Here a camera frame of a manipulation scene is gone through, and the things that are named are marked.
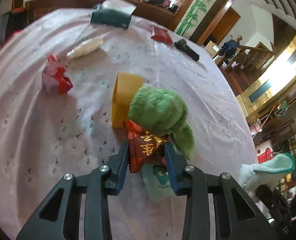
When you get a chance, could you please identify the teal cartoon tissue pack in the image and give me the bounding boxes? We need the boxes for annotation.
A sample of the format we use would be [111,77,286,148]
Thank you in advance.
[141,163,174,203]

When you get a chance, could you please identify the brown red snack wrapper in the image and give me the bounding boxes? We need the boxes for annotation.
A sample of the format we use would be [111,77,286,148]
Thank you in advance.
[124,120,169,173]

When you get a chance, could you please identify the green fluffy cloth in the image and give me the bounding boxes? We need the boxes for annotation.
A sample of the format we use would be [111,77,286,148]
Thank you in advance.
[128,87,195,159]

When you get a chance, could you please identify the white green towel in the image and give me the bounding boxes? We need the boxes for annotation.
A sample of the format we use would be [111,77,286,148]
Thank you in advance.
[237,153,295,203]

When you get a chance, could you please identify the yellow tape roll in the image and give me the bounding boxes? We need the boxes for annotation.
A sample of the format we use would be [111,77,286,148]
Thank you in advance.
[111,72,144,128]

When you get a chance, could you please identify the red plastic mesh basket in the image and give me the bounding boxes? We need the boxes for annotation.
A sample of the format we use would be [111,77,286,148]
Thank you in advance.
[257,147,274,164]

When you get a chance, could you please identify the crumpled red pink wrapper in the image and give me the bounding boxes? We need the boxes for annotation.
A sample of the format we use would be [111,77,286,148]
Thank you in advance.
[42,54,73,95]

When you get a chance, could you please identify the black handheld device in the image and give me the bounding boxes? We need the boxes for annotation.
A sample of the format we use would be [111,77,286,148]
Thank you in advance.
[174,39,199,62]

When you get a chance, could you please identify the brown cardboard box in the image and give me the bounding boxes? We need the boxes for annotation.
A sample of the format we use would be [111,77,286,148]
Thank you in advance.
[205,41,219,59]

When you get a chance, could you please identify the white spray bottle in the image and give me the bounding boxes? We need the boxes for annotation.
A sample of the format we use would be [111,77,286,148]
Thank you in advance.
[66,38,104,61]

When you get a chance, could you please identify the dark blue jacket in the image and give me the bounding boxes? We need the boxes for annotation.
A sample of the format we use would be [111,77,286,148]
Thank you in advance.
[218,40,239,59]

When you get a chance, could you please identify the wooden staircase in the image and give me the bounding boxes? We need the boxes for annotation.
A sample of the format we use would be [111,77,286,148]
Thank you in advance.
[217,42,275,95]

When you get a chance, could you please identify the dark red snack packet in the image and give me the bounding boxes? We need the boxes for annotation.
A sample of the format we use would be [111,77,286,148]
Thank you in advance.
[151,25,173,44]

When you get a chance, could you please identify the green tissue box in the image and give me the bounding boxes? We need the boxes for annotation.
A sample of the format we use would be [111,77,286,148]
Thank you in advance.
[90,0,137,29]

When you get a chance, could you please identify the gold black pillar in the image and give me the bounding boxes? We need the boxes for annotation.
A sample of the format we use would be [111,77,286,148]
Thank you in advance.
[237,35,296,124]

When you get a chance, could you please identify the wooden sideboard counter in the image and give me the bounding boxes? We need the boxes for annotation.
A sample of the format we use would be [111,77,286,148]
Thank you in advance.
[25,0,175,28]

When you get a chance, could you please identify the bamboo painted panel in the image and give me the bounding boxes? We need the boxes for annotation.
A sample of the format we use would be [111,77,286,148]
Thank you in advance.
[175,0,216,38]

